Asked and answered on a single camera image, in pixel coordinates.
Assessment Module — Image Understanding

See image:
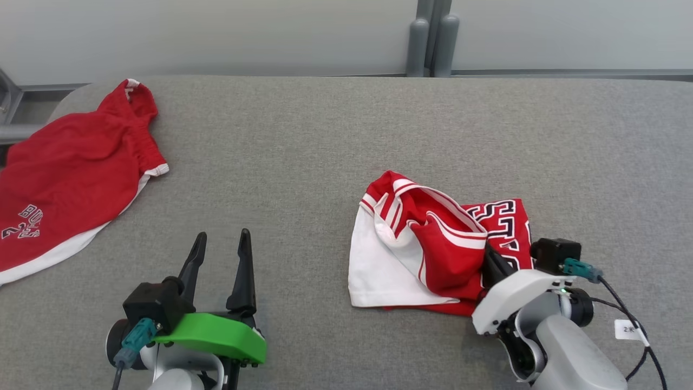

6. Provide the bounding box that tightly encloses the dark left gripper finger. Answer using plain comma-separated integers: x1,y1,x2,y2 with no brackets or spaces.
178,232,208,304
226,228,257,315

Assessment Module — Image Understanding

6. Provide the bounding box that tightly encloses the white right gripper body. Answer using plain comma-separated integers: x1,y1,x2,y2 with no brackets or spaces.
472,269,594,335

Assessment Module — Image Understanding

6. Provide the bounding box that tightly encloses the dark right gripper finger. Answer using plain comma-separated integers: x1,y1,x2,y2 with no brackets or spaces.
482,241,515,288

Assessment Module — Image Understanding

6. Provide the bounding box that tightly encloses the grey rounded partition post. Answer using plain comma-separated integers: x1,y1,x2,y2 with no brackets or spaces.
433,14,460,77
406,18,430,77

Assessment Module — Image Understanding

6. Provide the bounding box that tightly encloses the grey vertical wall profile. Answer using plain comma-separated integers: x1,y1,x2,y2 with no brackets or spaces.
417,0,453,68

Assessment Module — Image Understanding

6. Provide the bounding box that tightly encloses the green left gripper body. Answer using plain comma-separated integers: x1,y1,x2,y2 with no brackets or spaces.
106,303,267,372

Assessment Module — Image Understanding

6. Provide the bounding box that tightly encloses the red basketball shorts white trim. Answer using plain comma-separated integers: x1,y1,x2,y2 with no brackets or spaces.
0,79,169,287

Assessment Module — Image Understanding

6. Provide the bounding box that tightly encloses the grey metal frame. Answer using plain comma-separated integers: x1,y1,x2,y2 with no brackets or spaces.
0,68,90,146

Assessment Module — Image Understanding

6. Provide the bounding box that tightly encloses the black right cable teal plug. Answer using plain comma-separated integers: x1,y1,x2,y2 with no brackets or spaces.
563,258,668,390

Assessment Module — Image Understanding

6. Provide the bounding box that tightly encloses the grey metal wall rail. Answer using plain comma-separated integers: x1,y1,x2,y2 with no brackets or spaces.
452,69,693,82

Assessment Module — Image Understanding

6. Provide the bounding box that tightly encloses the white cable label tag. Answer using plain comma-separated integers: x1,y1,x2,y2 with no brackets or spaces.
614,320,649,346

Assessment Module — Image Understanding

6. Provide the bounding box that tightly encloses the red white basketball jersey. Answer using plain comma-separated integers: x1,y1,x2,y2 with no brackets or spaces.
348,171,534,317

